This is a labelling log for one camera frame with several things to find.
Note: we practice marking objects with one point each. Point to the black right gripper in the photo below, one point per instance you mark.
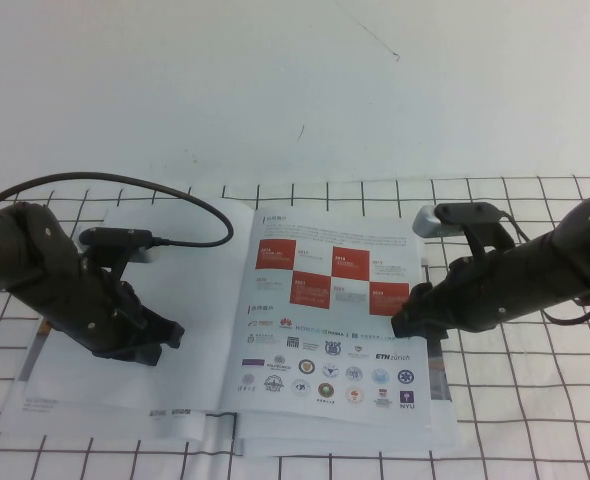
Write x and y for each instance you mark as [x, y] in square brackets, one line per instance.
[465, 295]

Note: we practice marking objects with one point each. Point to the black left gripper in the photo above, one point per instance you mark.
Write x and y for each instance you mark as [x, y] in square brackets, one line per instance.
[100, 310]

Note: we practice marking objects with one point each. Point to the white brochure book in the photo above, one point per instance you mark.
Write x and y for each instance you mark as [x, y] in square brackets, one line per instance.
[325, 320]

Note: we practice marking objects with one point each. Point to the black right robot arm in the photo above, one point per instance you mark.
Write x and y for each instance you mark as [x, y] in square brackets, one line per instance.
[560, 255]

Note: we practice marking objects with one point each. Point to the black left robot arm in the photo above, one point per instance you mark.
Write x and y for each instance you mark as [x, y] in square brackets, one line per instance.
[20, 245]

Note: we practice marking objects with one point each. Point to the white black-grid tablecloth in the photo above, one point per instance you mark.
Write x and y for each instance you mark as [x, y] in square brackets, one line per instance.
[525, 400]

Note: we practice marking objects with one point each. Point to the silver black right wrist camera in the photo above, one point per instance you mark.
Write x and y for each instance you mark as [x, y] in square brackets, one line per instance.
[445, 220]

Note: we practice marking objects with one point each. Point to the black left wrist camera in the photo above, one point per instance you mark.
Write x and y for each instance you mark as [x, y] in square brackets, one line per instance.
[117, 236]

